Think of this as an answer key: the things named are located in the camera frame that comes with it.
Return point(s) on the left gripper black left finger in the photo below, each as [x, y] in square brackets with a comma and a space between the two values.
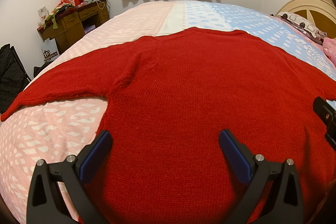
[45, 201]

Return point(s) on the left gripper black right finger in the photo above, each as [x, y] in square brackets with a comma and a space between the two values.
[276, 181]

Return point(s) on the red knitted sweater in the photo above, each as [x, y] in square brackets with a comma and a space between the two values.
[168, 99]

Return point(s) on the pink blanket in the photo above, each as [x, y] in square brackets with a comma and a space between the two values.
[329, 49]

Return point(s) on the pink and blue bedsheet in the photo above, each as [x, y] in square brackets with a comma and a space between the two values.
[57, 129]

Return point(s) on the patterned pillow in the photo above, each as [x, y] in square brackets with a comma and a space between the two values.
[304, 26]

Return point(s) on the cream wooden headboard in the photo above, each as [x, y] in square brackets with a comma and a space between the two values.
[318, 12]

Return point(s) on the black bag on floor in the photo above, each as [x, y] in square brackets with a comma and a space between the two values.
[38, 70]

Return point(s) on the white paper bag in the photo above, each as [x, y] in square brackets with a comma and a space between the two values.
[49, 50]

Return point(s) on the brown wooden desk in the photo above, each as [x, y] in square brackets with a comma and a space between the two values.
[71, 24]

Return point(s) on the white box on desk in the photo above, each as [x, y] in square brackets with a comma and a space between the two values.
[43, 14]

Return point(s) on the green cloth on desk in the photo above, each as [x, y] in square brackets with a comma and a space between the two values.
[59, 9]

